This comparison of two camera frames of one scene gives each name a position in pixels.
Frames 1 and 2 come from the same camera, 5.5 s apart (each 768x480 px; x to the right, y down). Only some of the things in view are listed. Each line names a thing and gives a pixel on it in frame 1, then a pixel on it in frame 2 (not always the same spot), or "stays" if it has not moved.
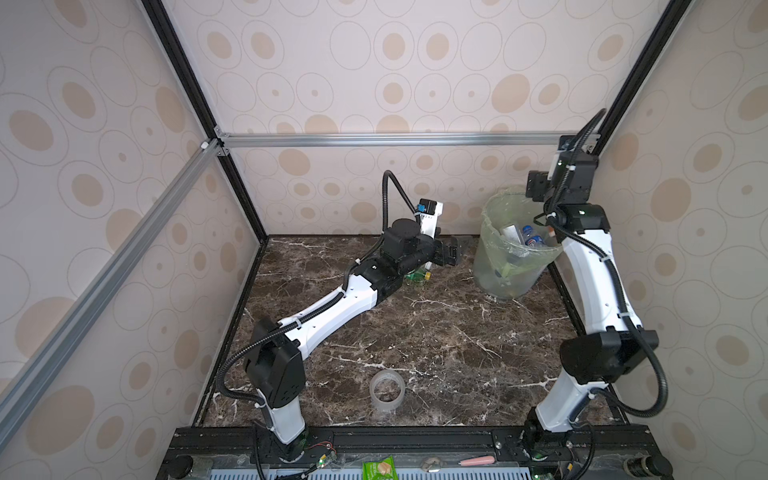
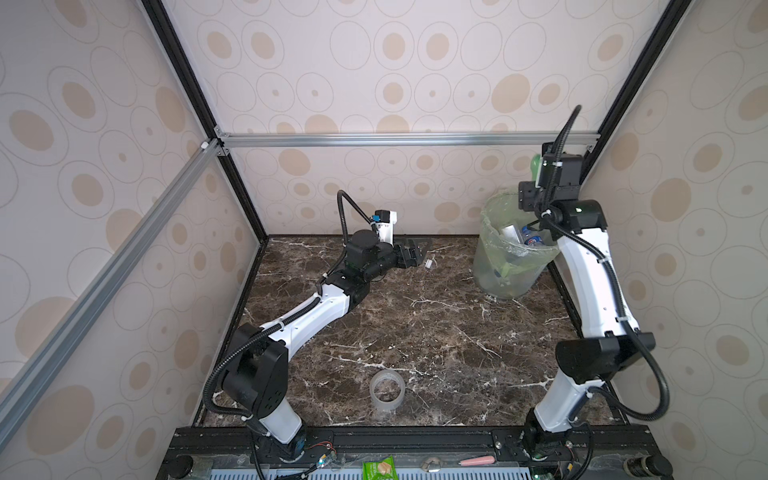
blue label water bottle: (532, 240) stays
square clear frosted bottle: (511, 233) stays
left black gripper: (451, 258) -> (411, 260)
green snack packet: (380, 470) stays
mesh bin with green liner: (513, 253) stays
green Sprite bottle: (418, 276) -> (535, 166)
